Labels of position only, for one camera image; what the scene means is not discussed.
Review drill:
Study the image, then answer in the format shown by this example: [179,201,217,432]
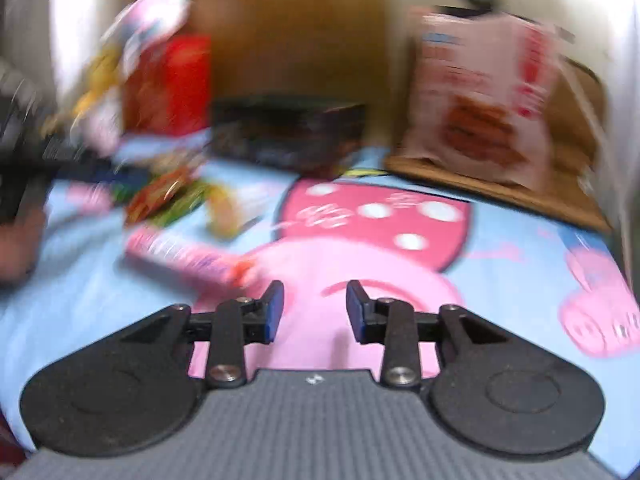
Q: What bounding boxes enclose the pink and blue plush toy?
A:
[100,0,196,77]

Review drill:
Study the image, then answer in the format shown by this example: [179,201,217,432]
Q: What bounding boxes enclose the red and green snack packet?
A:
[125,167,211,226]

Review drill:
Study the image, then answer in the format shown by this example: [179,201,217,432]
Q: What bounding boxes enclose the long pink snack packet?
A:
[124,225,262,289]

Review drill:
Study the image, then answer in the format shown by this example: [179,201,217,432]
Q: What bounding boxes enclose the large pink snack bag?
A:
[400,6,567,187]

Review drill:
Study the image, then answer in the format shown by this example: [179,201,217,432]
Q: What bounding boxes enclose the red gift box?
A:
[122,35,212,137]

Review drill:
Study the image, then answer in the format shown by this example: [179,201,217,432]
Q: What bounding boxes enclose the person's left hand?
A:
[0,207,49,283]

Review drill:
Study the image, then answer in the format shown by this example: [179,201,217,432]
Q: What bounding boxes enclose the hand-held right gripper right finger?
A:
[346,280,511,390]

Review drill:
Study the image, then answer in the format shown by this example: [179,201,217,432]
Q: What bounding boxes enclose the brown seat cushion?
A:
[384,57,615,234]

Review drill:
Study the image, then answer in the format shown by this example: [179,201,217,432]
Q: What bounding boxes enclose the printed cartoon blanket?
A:
[0,130,640,466]

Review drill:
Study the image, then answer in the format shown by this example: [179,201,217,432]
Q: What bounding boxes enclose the black cardboard box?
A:
[210,94,367,177]

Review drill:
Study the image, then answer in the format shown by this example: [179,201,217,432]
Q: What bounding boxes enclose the wooden board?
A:
[122,0,397,152]

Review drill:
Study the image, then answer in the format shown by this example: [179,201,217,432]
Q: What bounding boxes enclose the yellow plush toy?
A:
[72,45,126,121]

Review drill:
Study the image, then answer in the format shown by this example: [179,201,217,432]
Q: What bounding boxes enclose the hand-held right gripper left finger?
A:
[120,280,285,390]

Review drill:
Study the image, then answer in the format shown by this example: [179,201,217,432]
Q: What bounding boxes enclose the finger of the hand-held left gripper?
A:
[47,130,151,186]

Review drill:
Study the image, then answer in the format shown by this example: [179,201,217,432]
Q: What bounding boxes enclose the yellow snack packet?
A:
[205,180,282,237]

